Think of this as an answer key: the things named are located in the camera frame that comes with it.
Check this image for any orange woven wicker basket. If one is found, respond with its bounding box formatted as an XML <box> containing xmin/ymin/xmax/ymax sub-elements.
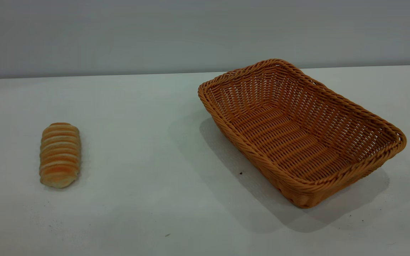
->
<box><xmin>198</xmin><ymin>59</ymin><xmax>407</xmax><ymax>209</ymax></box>

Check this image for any striped oblong bread roll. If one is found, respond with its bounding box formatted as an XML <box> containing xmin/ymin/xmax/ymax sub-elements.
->
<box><xmin>39</xmin><ymin>122</ymin><xmax>82</xmax><ymax>188</ymax></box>

